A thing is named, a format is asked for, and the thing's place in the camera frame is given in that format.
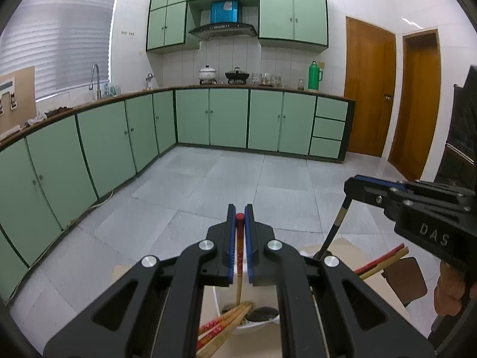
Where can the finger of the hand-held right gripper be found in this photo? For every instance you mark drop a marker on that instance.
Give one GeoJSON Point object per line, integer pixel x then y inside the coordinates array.
{"type": "Point", "coordinates": [367, 192]}
{"type": "Point", "coordinates": [387, 183]}

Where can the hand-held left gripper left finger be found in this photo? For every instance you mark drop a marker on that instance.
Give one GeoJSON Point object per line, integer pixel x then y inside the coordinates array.
{"type": "Point", "coordinates": [231, 242]}

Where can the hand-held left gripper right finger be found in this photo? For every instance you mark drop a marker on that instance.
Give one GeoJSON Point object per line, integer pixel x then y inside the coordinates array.
{"type": "Point", "coordinates": [248, 242]}

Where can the red-capped wooden chopstick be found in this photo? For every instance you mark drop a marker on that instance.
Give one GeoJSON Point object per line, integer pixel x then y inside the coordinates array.
{"type": "Point", "coordinates": [240, 238]}

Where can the black tan-banded utensil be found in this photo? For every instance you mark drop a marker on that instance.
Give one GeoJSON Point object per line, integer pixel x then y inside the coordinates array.
{"type": "Point", "coordinates": [335, 227]}

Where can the white two-compartment utensil holder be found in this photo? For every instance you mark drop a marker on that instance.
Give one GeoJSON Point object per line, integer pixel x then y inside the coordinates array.
{"type": "Point", "coordinates": [223, 298]}

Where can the red patterned wooden chopstick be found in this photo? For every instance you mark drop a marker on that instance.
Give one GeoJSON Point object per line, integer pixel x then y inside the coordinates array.
{"type": "Point", "coordinates": [212, 324]}
{"type": "Point", "coordinates": [380, 258]}
{"type": "Point", "coordinates": [214, 337]}

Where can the person's right hand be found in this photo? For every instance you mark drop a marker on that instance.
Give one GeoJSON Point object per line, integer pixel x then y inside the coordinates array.
{"type": "Point", "coordinates": [451, 291]}

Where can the plain wooden chopstick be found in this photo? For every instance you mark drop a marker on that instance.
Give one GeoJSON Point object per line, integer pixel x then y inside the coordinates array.
{"type": "Point", "coordinates": [214, 346]}
{"type": "Point", "coordinates": [385, 263]}

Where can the green drawer stack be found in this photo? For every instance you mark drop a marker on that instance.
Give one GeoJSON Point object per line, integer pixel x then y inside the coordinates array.
{"type": "Point", "coordinates": [328, 126]}

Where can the brown wooden door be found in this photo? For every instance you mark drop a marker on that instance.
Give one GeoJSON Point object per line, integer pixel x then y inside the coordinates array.
{"type": "Point", "coordinates": [369, 89]}
{"type": "Point", "coordinates": [415, 108]}

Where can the short green base cabinet run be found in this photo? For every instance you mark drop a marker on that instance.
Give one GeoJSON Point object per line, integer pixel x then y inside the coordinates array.
{"type": "Point", "coordinates": [227, 119]}

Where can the green thermos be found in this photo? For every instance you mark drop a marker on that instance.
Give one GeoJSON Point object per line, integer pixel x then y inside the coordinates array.
{"type": "Point", "coordinates": [315, 78]}

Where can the glass jar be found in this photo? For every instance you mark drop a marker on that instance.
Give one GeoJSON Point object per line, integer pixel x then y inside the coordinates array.
{"type": "Point", "coordinates": [265, 79]}
{"type": "Point", "coordinates": [255, 79]}
{"type": "Point", "coordinates": [277, 80]}
{"type": "Point", "coordinates": [300, 84]}

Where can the long green base cabinet run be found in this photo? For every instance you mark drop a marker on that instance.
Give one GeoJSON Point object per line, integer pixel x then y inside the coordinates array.
{"type": "Point", "coordinates": [104, 145]}

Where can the black wok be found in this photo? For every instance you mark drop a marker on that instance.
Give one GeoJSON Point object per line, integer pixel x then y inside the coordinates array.
{"type": "Point", "coordinates": [237, 76]}

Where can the white cooking pot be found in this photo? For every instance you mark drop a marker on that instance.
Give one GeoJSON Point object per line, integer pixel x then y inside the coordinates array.
{"type": "Point", "coordinates": [207, 75]}

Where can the glass bottles by sink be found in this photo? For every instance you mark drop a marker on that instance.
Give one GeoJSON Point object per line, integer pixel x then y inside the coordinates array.
{"type": "Point", "coordinates": [111, 90]}

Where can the metal kitchen faucet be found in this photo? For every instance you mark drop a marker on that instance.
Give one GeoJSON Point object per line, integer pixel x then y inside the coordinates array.
{"type": "Point", "coordinates": [97, 82]}

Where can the dark rag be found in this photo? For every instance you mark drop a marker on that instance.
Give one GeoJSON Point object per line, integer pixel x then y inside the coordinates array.
{"type": "Point", "coordinates": [59, 111]}

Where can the range hood with blue film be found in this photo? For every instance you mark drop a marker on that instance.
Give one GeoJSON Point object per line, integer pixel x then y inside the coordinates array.
{"type": "Point", "coordinates": [225, 16]}

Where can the white cloth on counter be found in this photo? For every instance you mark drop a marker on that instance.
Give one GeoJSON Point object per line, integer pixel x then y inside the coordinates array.
{"type": "Point", "coordinates": [36, 120]}

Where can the wooden board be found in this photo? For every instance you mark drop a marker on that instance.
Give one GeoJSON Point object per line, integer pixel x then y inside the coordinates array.
{"type": "Point", "coordinates": [24, 93]}

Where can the white window blind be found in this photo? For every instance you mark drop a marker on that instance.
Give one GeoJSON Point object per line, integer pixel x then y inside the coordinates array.
{"type": "Point", "coordinates": [56, 37]}

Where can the small metal wall tap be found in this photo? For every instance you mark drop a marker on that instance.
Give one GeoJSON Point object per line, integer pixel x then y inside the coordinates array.
{"type": "Point", "coordinates": [149, 81]}

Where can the large green wall cabinet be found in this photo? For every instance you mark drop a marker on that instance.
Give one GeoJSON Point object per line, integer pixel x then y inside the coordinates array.
{"type": "Point", "coordinates": [294, 11]}

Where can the green corner wall cabinet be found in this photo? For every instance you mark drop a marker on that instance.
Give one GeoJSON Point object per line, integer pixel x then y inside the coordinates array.
{"type": "Point", "coordinates": [166, 22]}

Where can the white bracket on board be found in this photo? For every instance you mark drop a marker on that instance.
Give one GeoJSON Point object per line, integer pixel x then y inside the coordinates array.
{"type": "Point", "coordinates": [7, 97]}

